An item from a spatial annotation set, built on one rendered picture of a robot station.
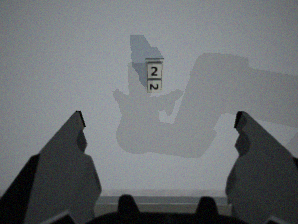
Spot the white cube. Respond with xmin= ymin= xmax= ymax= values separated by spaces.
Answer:
xmin=147 ymin=61 xmax=162 ymax=78
xmin=147 ymin=78 xmax=161 ymax=93

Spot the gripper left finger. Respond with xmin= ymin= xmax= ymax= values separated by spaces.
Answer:
xmin=0 ymin=111 xmax=102 ymax=224

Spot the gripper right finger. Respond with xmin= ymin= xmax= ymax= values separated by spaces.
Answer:
xmin=225 ymin=111 xmax=298 ymax=224

